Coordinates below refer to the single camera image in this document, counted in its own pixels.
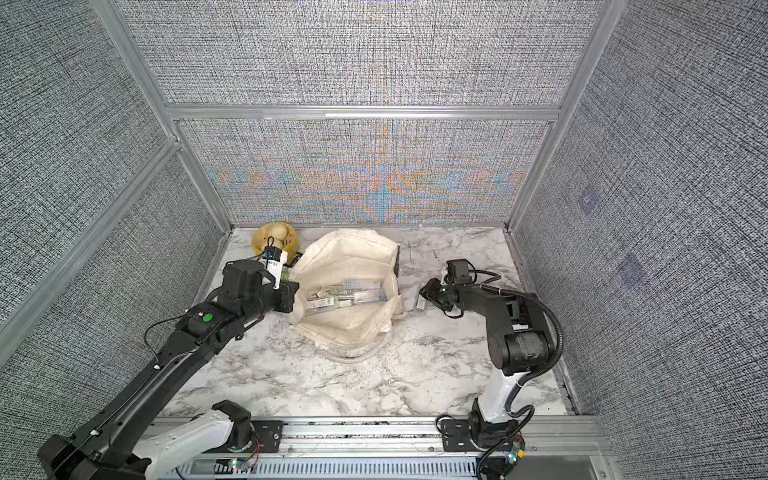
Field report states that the rear white steamed bun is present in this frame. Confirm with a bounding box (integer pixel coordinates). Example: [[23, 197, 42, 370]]
[[265, 221, 294, 244]]

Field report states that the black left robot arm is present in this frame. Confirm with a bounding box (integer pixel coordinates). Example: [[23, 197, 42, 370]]
[[38, 281, 299, 479]]

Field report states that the clear compass case green label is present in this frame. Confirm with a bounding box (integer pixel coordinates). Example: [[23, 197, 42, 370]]
[[307, 280, 387, 311]]

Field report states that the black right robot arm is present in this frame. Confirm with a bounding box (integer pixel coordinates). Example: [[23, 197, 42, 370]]
[[419, 278, 562, 449]]

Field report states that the cream canvas tote bag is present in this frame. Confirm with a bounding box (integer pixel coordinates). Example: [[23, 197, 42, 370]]
[[289, 229, 403, 364]]

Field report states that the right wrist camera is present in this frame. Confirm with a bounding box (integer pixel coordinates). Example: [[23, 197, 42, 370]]
[[444, 259, 477, 286]]

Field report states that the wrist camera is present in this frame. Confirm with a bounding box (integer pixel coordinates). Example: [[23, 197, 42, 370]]
[[444, 259, 477, 286], [221, 246, 292, 298]]

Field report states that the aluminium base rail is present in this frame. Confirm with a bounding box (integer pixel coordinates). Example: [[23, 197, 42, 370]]
[[135, 412, 621, 479]]

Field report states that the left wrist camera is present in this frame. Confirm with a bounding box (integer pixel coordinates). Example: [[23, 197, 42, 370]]
[[221, 246, 292, 298]]

